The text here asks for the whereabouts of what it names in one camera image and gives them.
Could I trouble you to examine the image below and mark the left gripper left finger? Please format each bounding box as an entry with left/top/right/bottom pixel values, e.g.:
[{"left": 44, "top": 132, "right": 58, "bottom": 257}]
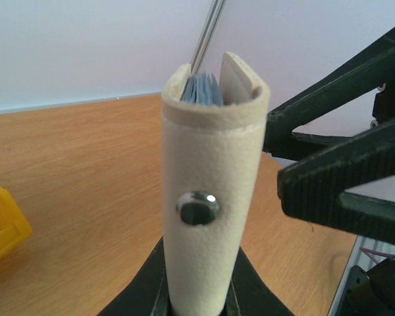
[{"left": 100, "top": 240, "right": 171, "bottom": 316}]

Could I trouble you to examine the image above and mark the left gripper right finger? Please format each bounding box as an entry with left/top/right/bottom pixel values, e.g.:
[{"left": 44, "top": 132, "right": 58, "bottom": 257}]
[{"left": 223, "top": 248, "right": 294, "bottom": 316}]

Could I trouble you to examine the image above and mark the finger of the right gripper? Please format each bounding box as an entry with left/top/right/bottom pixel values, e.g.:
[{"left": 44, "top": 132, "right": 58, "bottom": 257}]
[
  {"left": 263, "top": 27, "right": 395, "bottom": 161},
  {"left": 277, "top": 119, "right": 395, "bottom": 245}
]

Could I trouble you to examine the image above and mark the yellow plastic bin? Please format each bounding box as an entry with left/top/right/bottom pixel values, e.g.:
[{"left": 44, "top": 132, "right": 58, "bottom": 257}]
[{"left": 0, "top": 187, "right": 32, "bottom": 259}]

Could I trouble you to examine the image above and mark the beige card holder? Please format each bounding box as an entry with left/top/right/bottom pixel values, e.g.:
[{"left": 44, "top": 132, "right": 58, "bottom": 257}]
[{"left": 161, "top": 52, "right": 270, "bottom": 315}]

